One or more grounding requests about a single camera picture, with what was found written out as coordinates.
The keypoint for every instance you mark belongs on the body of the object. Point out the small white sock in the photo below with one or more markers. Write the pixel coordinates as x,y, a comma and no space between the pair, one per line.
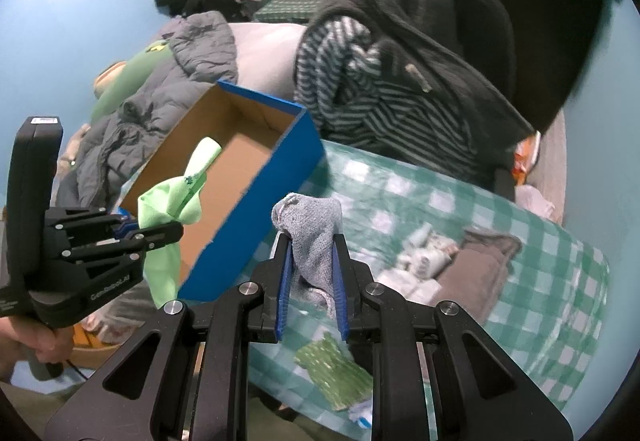
361,413

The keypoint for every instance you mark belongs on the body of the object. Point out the grey sock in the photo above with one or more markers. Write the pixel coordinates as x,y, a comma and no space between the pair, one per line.
311,223

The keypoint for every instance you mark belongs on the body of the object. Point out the blue cardboard box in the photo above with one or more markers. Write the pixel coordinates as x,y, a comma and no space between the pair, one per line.
269,148

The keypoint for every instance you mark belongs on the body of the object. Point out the dark grey fleece robe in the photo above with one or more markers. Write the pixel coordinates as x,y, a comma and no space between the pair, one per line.
408,33

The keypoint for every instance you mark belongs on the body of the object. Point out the green plush pillow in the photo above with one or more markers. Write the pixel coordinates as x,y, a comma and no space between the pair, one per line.
122,80

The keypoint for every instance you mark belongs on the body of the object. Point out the white patterned cloth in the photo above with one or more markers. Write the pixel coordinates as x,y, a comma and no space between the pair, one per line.
424,255

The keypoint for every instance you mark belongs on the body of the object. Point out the far green checkered table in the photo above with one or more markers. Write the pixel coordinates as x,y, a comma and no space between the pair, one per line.
287,11

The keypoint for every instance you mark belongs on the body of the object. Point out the person left hand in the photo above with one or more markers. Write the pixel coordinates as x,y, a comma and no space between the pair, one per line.
49,345

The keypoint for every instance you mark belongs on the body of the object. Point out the green checkered tablecloth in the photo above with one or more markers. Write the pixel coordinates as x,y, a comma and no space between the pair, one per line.
540,293

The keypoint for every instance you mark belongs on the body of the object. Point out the grey puffer jacket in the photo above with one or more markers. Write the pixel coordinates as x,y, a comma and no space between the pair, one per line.
202,51

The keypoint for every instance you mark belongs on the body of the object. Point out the grey brown fleece pouch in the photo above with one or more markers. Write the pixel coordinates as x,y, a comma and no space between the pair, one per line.
478,273

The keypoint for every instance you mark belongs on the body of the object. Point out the light green cloth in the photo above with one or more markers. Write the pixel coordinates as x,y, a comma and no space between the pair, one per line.
175,199

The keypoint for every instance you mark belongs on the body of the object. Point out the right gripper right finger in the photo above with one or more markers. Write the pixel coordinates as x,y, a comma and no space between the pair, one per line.
347,275

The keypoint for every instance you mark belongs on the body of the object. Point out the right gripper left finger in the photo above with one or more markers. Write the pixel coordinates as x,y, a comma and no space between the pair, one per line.
276,286

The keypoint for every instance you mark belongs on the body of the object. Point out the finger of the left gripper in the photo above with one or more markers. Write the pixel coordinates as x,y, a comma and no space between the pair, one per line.
119,227
158,236

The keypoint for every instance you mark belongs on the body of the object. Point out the green patterned sock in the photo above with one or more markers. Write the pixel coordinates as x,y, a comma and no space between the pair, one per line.
342,382

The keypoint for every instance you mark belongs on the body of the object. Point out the grey bed mattress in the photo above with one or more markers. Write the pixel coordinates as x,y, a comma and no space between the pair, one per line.
265,54

